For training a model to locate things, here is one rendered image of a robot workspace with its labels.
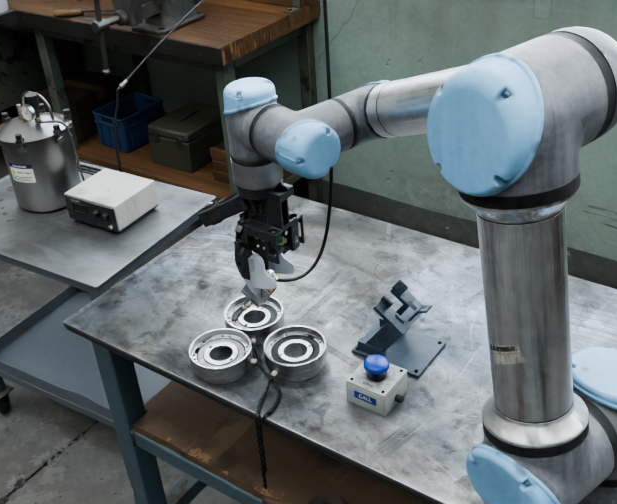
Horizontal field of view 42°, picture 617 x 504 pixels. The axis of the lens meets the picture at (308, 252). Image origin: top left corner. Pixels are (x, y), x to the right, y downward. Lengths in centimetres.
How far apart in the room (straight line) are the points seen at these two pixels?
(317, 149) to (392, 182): 213
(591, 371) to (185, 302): 80
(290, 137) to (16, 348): 164
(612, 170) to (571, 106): 202
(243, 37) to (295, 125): 169
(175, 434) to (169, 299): 27
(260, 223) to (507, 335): 50
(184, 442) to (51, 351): 95
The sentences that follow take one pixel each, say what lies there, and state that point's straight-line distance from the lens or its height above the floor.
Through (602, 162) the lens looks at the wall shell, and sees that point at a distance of 279.
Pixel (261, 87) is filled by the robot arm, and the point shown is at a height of 128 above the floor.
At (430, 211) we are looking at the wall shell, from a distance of 315.
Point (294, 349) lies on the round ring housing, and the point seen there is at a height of 81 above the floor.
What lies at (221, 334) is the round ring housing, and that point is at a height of 83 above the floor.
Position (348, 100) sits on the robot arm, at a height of 126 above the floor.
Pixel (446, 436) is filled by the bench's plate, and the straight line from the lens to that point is 125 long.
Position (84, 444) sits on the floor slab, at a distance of 249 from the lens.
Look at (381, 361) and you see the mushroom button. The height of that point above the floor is 87.
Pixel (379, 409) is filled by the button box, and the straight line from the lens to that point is 127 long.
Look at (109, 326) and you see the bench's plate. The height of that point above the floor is 80.
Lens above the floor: 170
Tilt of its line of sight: 33 degrees down
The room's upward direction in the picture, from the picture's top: 4 degrees counter-clockwise
